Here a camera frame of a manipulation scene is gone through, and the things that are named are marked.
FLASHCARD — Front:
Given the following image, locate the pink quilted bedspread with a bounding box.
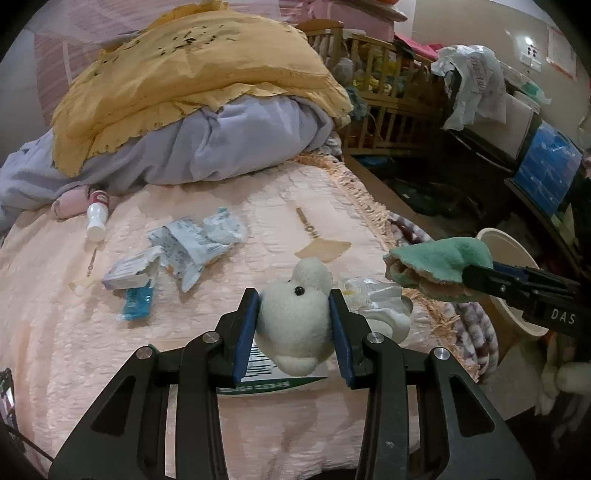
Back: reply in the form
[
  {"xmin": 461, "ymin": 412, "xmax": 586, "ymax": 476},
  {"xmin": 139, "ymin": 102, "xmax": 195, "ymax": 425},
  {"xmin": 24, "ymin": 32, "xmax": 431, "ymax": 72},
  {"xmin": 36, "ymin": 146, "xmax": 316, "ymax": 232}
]
[{"xmin": 0, "ymin": 154, "xmax": 462, "ymax": 480}]

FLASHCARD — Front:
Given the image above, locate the wooden crib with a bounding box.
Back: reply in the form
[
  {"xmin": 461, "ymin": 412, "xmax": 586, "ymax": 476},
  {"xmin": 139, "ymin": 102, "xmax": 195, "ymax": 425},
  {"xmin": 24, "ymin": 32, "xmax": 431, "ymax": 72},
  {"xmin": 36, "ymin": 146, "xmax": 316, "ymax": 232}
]
[{"xmin": 295, "ymin": 18, "xmax": 462, "ymax": 158}]

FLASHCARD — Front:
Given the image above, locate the white green carton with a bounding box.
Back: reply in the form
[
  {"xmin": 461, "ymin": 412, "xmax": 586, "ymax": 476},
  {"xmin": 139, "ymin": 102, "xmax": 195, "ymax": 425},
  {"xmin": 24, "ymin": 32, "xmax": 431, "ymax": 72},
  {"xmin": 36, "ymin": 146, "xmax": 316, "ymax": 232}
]
[{"xmin": 217, "ymin": 344, "xmax": 329, "ymax": 395}]

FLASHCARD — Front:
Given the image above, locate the crumpled white teal wrapper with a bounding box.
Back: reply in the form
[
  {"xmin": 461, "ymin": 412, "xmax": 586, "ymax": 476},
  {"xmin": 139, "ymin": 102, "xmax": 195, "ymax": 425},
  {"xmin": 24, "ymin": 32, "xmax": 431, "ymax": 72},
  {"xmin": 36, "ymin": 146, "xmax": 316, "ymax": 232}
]
[{"xmin": 203, "ymin": 208, "xmax": 250, "ymax": 245}]

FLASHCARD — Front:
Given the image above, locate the white plush toy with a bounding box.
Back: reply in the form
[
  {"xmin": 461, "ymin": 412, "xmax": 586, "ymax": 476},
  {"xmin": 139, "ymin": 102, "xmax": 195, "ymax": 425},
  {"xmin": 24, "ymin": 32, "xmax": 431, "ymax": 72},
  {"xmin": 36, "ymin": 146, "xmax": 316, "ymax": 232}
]
[{"xmin": 254, "ymin": 257, "xmax": 335, "ymax": 377}]

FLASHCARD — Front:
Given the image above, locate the red bordered wall notice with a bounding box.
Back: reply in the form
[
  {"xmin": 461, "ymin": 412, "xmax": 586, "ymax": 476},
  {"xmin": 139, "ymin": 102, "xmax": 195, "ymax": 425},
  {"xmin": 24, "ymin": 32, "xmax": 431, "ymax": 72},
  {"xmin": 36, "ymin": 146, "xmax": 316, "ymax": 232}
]
[{"xmin": 547, "ymin": 25, "xmax": 578, "ymax": 77}]

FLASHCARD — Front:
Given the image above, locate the silver foil snack bag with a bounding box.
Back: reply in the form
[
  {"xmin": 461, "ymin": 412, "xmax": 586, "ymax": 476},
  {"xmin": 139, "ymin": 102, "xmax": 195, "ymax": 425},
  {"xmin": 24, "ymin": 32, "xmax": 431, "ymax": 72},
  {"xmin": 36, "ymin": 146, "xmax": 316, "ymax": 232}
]
[{"xmin": 148, "ymin": 218, "xmax": 225, "ymax": 292}]

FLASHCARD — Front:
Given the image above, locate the green fleece cloth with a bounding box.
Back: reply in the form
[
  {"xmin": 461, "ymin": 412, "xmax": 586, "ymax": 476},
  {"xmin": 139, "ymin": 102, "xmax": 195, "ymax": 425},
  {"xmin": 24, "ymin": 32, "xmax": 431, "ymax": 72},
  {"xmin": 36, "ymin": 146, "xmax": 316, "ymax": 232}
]
[{"xmin": 383, "ymin": 236, "xmax": 495, "ymax": 303}]

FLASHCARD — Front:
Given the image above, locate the crumpled white plastic wrapper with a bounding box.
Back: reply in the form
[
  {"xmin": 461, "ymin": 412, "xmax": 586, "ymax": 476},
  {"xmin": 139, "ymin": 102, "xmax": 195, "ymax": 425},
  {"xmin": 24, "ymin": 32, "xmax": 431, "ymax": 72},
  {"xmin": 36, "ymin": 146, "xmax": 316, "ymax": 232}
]
[{"xmin": 342, "ymin": 276, "xmax": 413, "ymax": 343}]

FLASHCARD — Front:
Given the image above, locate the wooden bed frame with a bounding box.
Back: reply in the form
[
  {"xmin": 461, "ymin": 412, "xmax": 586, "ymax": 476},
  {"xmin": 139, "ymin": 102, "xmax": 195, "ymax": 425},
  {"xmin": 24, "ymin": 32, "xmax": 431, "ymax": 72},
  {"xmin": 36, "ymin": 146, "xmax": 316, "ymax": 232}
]
[{"xmin": 344, "ymin": 154, "xmax": 446, "ymax": 243}]

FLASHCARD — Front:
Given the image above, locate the blue drawer box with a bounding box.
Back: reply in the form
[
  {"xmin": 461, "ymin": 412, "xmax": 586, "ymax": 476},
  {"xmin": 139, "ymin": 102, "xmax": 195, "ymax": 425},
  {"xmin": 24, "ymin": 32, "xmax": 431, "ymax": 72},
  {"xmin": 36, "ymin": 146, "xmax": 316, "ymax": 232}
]
[{"xmin": 513, "ymin": 121, "xmax": 585, "ymax": 217}]

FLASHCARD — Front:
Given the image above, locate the pale blue medicine box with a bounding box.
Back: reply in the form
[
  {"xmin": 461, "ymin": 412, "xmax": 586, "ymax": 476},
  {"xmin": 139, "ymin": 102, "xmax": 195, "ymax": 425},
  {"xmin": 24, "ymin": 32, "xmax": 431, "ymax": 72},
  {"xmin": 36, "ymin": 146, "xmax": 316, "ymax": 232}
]
[{"xmin": 100, "ymin": 247, "xmax": 162, "ymax": 291}]

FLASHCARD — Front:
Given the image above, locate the white storage box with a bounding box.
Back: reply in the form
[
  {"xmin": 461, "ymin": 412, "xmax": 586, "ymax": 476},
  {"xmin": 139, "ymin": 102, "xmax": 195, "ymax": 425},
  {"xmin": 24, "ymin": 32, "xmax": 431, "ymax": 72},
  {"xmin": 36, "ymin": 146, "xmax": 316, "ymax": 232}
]
[{"xmin": 501, "ymin": 90, "xmax": 541, "ymax": 160}]

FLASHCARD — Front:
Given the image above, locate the white plastic bag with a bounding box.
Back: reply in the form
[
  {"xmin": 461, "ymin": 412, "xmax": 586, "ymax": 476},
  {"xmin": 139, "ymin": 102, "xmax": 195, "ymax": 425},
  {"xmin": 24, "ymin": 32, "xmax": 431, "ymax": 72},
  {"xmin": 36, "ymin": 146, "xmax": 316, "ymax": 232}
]
[{"xmin": 431, "ymin": 45, "xmax": 509, "ymax": 131}]

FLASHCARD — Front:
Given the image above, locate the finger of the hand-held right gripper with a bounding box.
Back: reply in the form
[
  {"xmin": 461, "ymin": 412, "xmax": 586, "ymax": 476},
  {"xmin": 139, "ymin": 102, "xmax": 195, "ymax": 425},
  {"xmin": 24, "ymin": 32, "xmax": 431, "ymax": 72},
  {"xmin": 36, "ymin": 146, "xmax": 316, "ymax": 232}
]
[
  {"xmin": 492, "ymin": 261, "xmax": 580, "ymax": 291},
  {"xmin": 462, "ymin": 264, "xmax": 529, "ymax": 315}
]

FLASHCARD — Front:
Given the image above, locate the yellow blanket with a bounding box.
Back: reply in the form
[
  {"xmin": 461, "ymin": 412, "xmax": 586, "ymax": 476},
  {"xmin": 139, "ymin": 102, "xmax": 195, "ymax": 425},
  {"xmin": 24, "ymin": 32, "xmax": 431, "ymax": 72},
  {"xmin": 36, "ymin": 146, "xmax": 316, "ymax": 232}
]
[{"xmin": 52, "ymin": 2, "xmax": 354, "ymax": 176}]

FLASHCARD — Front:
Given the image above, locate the white pill bottle pink label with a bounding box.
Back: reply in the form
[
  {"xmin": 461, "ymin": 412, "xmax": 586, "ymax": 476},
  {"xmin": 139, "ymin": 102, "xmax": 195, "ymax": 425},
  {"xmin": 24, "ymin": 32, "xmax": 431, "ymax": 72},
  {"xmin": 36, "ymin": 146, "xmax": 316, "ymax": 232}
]
[{"xmin": 86, "ymin": 189, "xmax": 110, "ymax": 241}]

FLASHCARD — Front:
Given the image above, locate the blue white plastic wrapper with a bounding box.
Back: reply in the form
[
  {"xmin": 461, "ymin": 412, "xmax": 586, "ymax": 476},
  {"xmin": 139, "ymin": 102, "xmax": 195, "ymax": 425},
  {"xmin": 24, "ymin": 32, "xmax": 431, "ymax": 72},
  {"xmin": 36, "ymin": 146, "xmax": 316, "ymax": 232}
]
[{"xmin": 115, "ymin": 284, "xmax": 158, "ymax": 321}]

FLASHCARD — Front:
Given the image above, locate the striped knit blanket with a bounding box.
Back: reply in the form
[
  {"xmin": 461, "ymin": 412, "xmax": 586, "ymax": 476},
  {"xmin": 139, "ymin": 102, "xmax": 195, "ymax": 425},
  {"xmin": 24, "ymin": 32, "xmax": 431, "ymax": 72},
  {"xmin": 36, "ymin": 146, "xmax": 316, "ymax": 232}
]
[{"xmin": 388, "ymin": 212, "xmax": 502, "ymax": 384}]

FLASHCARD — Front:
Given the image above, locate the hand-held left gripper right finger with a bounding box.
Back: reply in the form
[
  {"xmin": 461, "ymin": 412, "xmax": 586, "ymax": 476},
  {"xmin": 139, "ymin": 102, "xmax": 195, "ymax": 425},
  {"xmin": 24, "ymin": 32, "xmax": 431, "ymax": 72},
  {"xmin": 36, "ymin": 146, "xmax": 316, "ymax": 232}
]
[{"xmin": 328, "ymin": 288, "xmax": 537, "ymax": 480}]

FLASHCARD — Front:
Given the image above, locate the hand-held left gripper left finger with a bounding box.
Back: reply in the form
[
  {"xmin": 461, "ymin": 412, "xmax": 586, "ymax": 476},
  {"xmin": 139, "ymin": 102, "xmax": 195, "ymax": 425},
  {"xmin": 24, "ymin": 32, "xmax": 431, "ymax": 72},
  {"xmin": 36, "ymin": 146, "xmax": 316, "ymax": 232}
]
[{"xmin": 47, "ymin": 287, "xmax": 262, "ymax": 480}]

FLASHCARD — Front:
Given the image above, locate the cream round bin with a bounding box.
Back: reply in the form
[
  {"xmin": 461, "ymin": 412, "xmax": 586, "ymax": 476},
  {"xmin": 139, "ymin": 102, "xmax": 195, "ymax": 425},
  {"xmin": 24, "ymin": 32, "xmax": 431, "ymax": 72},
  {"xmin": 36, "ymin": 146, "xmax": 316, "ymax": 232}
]
[{"xmin": 475, "ymin": 227, "xmax": 555, "ymax": 342}]

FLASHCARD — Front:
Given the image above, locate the grey duvet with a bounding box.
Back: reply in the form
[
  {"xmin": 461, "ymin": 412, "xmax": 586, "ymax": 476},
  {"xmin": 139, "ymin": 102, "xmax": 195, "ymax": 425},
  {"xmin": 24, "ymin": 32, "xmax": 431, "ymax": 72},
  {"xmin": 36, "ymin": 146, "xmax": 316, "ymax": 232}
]
[{"xmin": 0, "ymin": 95, "xmax": 335, "ymax": 227}]

